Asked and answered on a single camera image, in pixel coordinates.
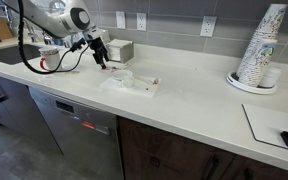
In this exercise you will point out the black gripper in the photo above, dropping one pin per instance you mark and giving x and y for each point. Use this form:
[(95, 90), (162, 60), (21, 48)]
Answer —
[(97, 48)]

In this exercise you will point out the white small bowl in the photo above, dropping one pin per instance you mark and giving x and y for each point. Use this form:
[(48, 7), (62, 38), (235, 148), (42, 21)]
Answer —
[(120, 75)]

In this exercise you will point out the grey napkin holder box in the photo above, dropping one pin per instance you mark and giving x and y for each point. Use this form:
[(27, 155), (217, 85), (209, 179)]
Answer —
[(125, 50)]

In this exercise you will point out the small clear plastic cup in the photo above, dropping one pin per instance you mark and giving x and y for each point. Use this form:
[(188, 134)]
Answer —
[(129, 82)]

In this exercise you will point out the red and white sauce packet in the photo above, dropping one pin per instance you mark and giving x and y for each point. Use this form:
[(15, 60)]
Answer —
[(155, 81)]

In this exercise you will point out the stainless steel dishwasher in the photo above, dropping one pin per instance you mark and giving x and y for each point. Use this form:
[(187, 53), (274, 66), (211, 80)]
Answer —
[(80, 133)]

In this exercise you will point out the small chrome faucet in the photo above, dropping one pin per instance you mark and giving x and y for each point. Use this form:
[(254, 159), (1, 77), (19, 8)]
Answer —
[(30, 31)]

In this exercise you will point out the dark kitchen sink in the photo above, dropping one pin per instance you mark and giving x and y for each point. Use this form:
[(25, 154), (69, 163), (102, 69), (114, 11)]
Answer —
[(4, 55)]

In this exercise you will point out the dark grey cabinet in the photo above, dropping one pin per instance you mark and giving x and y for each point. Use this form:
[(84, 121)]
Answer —
[(14, 113)]

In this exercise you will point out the wooden cutting board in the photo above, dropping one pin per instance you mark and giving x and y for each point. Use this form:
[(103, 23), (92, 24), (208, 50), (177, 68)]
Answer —
[(1, 28)]

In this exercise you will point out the brown wooden cabinet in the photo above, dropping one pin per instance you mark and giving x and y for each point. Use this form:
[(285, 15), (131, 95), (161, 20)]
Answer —
[(170, 153)]

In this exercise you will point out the round white tray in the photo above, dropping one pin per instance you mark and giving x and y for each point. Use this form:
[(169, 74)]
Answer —
[(244, 87)]

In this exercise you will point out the short printed paper cup stack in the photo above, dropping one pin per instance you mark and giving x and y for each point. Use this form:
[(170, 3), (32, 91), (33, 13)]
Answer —
[(259, 63)]

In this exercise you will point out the white cup lid stack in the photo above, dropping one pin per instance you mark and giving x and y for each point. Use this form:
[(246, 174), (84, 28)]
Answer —
[(271, 78)]

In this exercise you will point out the tall printed paper cup stack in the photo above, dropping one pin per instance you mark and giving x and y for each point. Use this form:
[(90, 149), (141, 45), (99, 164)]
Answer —
[(270, 23)]

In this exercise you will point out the white rectangular mat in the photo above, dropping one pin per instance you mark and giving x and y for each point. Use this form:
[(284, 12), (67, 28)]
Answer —
[(267, 123)]

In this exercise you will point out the white light switch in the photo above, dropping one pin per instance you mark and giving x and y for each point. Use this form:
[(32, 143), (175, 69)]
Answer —
[(120, 20)]

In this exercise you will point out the white wall outlet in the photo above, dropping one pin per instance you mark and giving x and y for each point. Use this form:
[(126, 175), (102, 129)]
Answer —
[(208, 26), (141, 21)]

